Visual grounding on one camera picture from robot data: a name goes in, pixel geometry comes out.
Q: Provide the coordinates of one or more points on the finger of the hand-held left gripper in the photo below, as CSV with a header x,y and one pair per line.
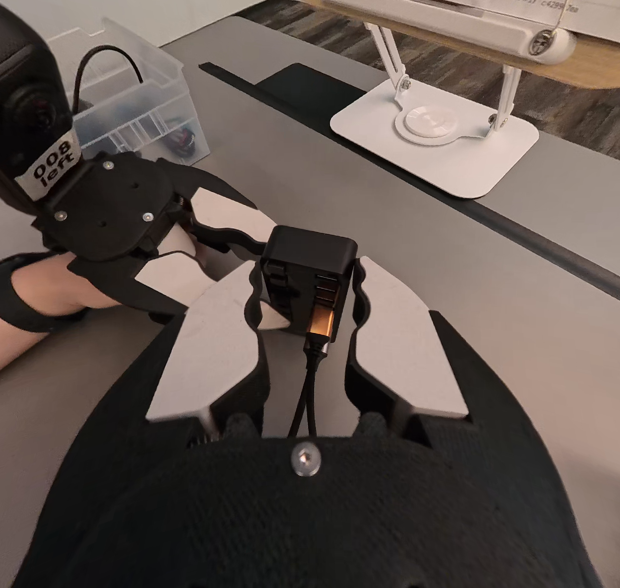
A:
x,y
174,278
232,217

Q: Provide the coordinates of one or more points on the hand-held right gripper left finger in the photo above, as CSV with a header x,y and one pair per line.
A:
x,y
208,355

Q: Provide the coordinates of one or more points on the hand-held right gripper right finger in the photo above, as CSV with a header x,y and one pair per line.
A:
x,y
402,355

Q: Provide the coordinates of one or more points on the black usb hub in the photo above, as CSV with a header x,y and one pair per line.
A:
x,y
310,249

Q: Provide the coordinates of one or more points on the clear plastic storage box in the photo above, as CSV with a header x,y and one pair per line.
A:
x,y
160,79

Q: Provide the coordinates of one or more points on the person's left hand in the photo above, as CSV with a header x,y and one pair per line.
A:
x,y
63,292

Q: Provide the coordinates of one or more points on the black wristband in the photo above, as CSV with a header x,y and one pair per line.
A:
x,y
29,319

